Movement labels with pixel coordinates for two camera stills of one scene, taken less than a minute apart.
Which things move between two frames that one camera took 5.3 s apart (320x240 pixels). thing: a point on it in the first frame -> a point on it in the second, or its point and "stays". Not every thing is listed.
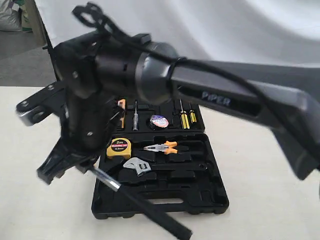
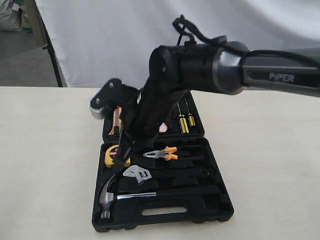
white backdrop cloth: (279, 32) stays
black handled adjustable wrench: (141, 166) -> (141, 174)
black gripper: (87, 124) -> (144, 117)
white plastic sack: (10, 20) stays
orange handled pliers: (166, 147) -> (165, 154)
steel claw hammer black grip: (158, 216) -> (107, 196)
